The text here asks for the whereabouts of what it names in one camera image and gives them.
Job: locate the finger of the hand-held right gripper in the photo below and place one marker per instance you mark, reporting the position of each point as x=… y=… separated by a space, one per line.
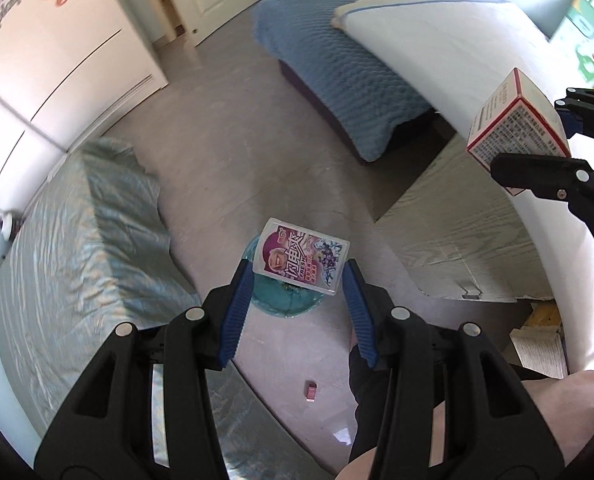
x=592 y=110
x=537 y=172

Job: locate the teal trash bin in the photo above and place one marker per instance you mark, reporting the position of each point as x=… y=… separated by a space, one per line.
x=282 y=302

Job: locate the white round container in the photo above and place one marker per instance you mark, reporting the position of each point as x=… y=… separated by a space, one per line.
x=10 y=225

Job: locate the white and red box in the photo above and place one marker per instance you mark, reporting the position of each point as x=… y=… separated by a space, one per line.
x=517 y=125

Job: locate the white wood grain board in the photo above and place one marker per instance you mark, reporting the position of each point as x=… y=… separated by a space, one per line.
x=539 y=355

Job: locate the small pink object on floor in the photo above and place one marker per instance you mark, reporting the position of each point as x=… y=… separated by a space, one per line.
x=311 y=392

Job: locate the bed with green satin cover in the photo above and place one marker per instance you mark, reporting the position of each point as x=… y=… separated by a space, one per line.
x=77 y=260

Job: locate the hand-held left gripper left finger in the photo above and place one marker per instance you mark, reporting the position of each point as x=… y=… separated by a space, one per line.
x=237 y=305

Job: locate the grey wood grain board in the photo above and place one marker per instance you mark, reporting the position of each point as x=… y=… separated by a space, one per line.
x=452 y=230

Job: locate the purple printed plastic case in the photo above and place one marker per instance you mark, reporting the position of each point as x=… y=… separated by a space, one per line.
x=297 y=255

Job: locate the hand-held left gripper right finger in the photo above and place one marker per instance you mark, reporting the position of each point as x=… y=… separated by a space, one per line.
x=359 y=310

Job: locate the green cartoon wall poster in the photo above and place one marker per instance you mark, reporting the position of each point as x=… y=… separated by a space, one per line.
x=587 y=35

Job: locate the white wardrobe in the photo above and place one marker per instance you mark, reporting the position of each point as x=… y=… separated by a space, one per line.
x=77 y=35

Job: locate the blue quilted blanket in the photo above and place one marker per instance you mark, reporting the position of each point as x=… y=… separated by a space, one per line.
x=337 y=75

